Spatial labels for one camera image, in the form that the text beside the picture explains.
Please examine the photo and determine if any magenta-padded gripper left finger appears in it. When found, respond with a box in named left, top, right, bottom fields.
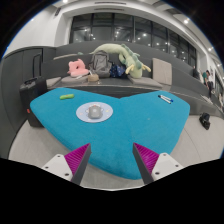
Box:
left=41, top=143, right=92, bottom=186

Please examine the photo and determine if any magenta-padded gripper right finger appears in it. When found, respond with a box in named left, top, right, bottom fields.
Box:
left=132, top=142, right=184, bottom=185

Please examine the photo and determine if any grey white computer mouse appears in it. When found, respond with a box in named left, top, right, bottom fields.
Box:
left=87, top=104, right=103, bottom=120

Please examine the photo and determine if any round light blue mouse pad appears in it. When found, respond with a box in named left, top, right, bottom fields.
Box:
left=75, top=101, right=114, bottom=124

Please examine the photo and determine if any blue-capped white marker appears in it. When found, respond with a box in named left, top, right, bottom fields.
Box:
left=159, top=94, right=174, bottom=103

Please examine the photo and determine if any small green eraser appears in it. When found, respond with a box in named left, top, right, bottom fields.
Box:
left=59, top=93, right=76, bottom=101

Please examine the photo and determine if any black bag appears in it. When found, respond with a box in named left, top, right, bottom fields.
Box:
left=198, top=112, right=212, bottom=131

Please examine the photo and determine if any black suitcase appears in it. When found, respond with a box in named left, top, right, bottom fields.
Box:
left=18, top=53, right=48, bottom=128

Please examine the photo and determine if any flat grey seat cushion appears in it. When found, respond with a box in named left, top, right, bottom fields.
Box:
left=127, top=75, right=164, bottom=89

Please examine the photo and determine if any round grey seat cushion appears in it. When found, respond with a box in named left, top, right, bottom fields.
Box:
left=60, top=75, right=90, bottom=85

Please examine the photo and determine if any light grey seat cushion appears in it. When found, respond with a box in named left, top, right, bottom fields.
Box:
left=45, top=76, right=63, bottom=88

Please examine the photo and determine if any small beige pouch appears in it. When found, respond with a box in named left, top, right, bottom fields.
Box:
left=87, top=73, right=100, bottom=83

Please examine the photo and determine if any upright grey seat cushion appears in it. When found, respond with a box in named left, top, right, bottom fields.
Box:
left=151, top=57, right=173, bottom=86

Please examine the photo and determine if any pink plush cushion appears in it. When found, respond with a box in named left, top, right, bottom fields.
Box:
left=67, top=58, right=90, bottom=78

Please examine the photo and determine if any dark blue patterned bag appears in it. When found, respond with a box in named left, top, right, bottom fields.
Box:
left=109, top=63, right=128, bottom=78

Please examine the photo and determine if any person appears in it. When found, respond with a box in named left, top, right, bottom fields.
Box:
left=202, top=69, right=216, bottom=94
left=192, top=65, right=201, bottom=79

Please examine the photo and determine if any grey backpack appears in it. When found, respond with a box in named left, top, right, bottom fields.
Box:
left=88, top=50, right=113, bottom=79

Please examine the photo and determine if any green plush dragon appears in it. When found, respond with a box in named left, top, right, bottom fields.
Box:
left=89, top=43, right=152, bottom=80

